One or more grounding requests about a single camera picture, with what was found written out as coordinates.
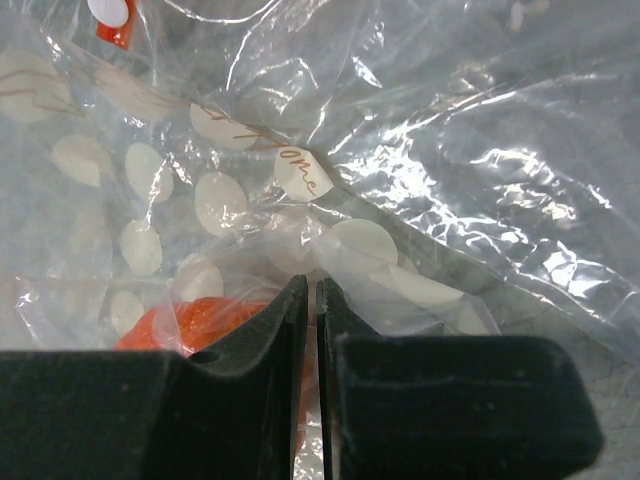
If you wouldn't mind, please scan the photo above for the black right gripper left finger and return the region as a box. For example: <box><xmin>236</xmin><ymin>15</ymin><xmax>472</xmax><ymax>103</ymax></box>
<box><xmin>1</xmin><ymin>275</ymin><xmax>308</xmax><ymax>479</ymax></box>

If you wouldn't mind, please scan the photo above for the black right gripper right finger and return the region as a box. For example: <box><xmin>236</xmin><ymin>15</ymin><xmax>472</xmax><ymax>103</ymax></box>
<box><xmin>316</xmin><ymin>279</ymin><xmax>604</xmax><ymax>479</ymax></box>

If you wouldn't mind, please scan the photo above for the polka dot zip bag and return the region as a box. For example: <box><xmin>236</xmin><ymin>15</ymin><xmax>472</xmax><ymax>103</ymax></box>
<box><xmin>0</xmin><ymin>44</ymin><xmax>501</xmax><ymax>480</ymax></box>

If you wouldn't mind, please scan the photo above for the clear red-zip bag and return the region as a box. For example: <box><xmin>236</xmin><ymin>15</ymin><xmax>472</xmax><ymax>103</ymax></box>
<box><xmin>130</xmin><ymin>1</ymin><xmax>639</xmax><ymax>361</ymax></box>

